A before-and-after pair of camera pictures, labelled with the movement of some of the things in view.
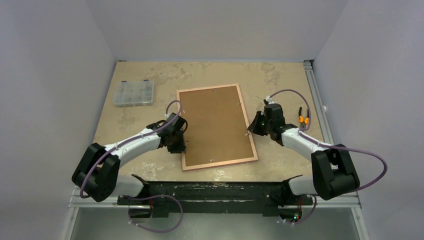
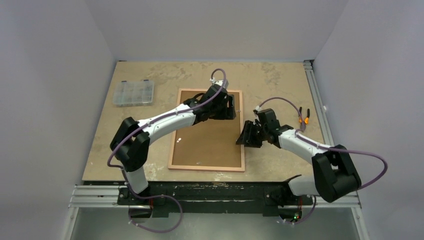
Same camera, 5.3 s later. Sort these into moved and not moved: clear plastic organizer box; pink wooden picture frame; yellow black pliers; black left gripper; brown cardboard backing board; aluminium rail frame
Moved: pink wooden picture frame; black left gripper; brown cardboard backing board
Not moved: yellow black pliers; aluminium rail frame; clear plastic organizer box
